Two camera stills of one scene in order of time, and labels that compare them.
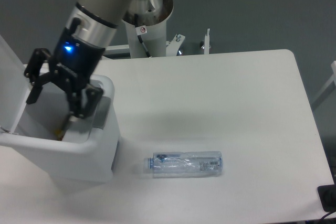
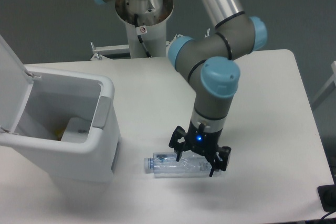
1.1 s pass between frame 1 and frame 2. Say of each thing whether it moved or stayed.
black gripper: moved
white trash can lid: stayed
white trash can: stayed
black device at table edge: stayed
